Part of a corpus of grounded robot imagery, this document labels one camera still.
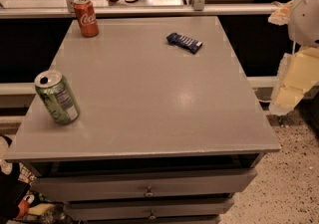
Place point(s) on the metal top drawer knob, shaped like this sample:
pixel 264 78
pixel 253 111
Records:
pixel 149 193

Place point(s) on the orange Coca-Cola can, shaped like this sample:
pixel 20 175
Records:
pixel 86 17

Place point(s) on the metal drawer knob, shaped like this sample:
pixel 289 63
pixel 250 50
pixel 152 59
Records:
pixel 152 216
pixel 149 193

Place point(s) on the penguin plush toy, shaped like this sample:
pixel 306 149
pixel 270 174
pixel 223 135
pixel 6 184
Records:
pixel 14 201

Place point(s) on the green soda can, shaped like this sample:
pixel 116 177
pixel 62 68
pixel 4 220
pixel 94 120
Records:
pixel 54 91

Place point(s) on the grey drawer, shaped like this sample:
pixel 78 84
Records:
pixel 127 186
pixel 141 209

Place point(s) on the grey lower drawer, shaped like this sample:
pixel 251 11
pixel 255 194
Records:
pixel 141 209

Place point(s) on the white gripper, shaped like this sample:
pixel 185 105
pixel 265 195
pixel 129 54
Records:
pixel 305 14

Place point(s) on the metal lower drawer knob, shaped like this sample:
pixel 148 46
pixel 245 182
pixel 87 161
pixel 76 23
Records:
pixel 152 216

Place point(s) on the blue RXBAR blueberry bar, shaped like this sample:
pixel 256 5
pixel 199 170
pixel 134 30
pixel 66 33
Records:
pixel 184 42

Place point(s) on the grey top drawer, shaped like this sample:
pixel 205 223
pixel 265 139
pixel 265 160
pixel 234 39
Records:
pixel 127 186

